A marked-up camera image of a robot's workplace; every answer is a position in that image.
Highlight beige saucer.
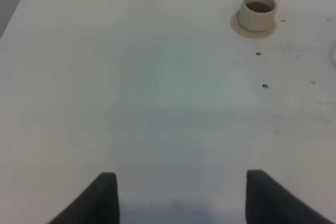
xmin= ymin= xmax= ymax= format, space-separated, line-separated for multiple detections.
xmin=230 ymin=12 xmax=277 ymax=39
xmin=328 ymin=41 xmax=336 ymax=68

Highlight far beige teacup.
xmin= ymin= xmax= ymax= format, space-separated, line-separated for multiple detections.
xmin=238 ymin=0 xmax=277 ymax=33

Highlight far beige saucer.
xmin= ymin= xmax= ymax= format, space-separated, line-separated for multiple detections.
xmin=230 ymin=12 xmax=277 ymax=39

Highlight near beige saucer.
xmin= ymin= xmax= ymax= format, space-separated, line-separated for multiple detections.
xmin=328 ymin=41 xmax=336 ymax=68

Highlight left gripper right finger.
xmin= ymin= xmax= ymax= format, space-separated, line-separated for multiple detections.
xmin=245 ymin=170 xmax=331 ymax=224

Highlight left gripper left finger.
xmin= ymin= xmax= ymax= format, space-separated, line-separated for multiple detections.
xmin=50 ymin=172 xmax=120 ymax=224

